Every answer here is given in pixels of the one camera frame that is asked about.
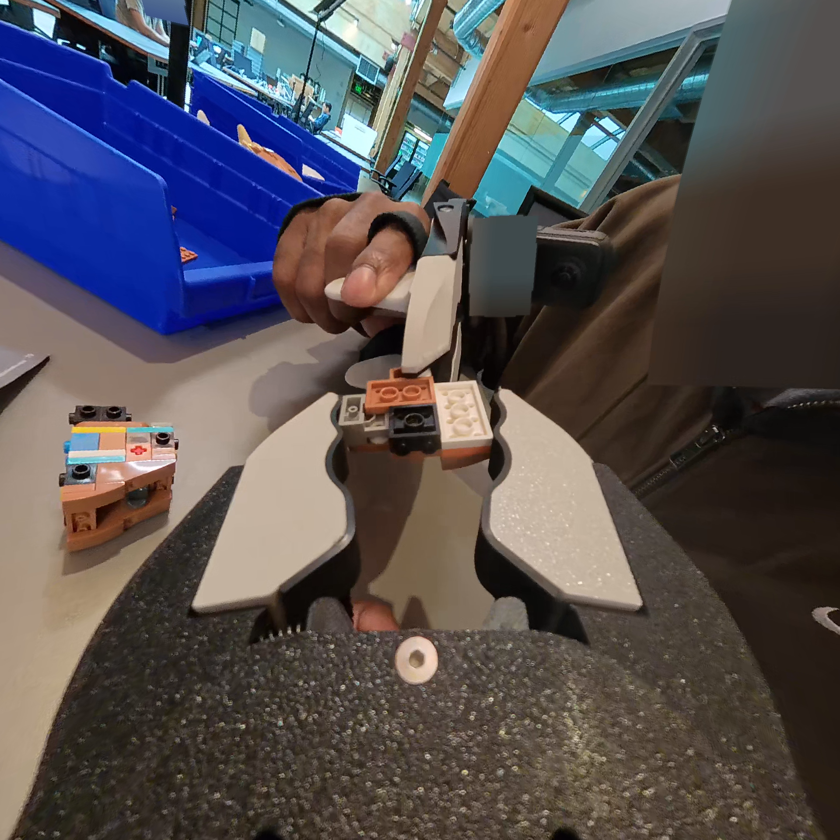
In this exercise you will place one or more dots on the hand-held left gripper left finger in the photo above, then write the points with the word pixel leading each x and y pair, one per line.
pixel 275 525

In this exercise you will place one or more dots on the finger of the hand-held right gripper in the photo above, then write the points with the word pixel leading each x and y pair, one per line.
pixel 430 315
pixel 458 354

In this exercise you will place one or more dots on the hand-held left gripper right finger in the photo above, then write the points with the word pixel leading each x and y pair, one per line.
pixel 564 525

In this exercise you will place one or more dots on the small brown brick assembly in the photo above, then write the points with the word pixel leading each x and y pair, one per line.
pixel 420 420

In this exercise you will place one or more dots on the grey desk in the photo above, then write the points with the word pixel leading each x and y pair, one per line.
pixel 164 374

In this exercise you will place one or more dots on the person's right hand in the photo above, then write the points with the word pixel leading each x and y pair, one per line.
pixel 315 262

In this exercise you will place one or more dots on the person's left hand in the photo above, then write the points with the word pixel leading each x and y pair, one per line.
pixel 375 618

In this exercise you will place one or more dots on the multicoloured brick model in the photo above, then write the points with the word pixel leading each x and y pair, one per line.
pixel 118 479

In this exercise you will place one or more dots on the blue plastic bin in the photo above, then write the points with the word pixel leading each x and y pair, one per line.
pixel 85 197
pixel 289 144

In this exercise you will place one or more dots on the tan brick pile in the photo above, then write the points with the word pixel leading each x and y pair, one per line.
pixel 269 157

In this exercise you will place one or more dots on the orange flat brick plate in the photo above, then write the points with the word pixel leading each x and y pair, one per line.
pixel 187 254

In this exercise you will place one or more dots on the instruction booklet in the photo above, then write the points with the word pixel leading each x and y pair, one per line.
pixel 16 374

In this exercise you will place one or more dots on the black floor lamp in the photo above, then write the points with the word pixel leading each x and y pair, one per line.
pixel 178 52

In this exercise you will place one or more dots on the silver spiral air duct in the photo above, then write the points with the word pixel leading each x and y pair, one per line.
pixel 623 92

